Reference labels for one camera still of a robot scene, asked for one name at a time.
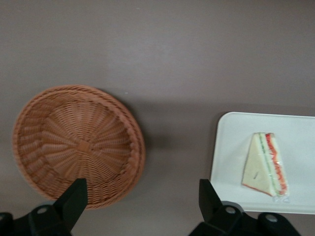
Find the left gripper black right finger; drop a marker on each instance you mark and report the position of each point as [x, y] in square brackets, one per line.
[212, 209]

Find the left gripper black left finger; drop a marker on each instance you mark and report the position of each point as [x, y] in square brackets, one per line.
[72, 204]

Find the triangular sandwich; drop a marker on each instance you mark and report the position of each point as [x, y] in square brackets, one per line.
[258, 169]

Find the round brown wicker basket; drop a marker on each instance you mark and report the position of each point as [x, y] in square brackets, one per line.
[73, 147]

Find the cream rectangular plastic tray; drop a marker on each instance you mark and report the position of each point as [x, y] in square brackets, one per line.
[229, 147]

